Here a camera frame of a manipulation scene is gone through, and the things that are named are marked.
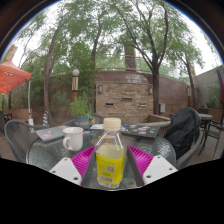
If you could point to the white ceramic mug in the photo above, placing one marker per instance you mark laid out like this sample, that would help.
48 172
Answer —
75 138

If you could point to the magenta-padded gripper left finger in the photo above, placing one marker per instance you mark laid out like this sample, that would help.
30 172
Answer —
65 170

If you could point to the globe-topped lamp post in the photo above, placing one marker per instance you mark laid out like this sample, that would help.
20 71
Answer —
75 88

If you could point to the wall lantern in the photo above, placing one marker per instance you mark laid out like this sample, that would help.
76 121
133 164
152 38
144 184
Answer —
150 90
100 88

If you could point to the clear bottle with yellow label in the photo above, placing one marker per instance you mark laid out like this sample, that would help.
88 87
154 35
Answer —
110 163

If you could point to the white printed paper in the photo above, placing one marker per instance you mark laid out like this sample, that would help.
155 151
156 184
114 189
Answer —
96 126

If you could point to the grey wall utility box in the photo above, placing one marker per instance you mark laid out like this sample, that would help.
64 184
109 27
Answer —
162 108

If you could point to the grey wicker patio chair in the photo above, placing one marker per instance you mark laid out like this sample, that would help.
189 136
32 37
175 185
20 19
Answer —
18 140

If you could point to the orange canopy tent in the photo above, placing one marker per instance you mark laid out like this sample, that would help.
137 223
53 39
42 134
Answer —
11 76

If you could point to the black laptop with stickers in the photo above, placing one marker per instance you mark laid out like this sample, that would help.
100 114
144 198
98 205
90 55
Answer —
141 130

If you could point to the grey laptop with stickers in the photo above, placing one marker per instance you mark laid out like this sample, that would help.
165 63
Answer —
51 133

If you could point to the blue yellow striped cone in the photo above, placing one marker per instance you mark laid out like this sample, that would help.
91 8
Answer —
45 119

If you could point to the potted green plant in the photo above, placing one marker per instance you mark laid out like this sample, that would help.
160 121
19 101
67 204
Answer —
81 110

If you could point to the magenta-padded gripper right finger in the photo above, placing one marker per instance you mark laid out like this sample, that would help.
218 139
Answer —
160 168

